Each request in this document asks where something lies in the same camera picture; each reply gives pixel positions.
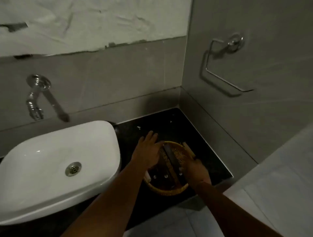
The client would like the person's left hand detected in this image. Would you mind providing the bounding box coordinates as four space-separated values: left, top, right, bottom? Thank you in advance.
131 131 165 169

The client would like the person's right hand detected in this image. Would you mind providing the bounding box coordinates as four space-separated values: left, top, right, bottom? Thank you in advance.
179 142 212 187

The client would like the round woven wicker basket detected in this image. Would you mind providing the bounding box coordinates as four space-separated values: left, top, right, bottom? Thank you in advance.
144 141 196 197

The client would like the person's left forearm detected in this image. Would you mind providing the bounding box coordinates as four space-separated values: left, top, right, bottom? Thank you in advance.
61 166 147 237

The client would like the person's right forearm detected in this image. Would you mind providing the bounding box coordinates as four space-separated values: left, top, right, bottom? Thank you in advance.
193 182 284 237

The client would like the black flat rectangular object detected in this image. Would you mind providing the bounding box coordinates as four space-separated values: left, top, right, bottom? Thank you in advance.
163 145 182 182

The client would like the chrome sink drain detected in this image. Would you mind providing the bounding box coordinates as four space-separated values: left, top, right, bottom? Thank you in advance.
65 161 82 177

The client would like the white ceramic sink basin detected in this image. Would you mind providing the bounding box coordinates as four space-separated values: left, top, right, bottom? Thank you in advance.
0 120 121 226

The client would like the chrome towel ring holder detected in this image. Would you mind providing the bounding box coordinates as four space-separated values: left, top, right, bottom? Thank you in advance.
205 34 255 93

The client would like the chrome wall tap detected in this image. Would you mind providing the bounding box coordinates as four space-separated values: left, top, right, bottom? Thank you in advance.
26 74 52 121

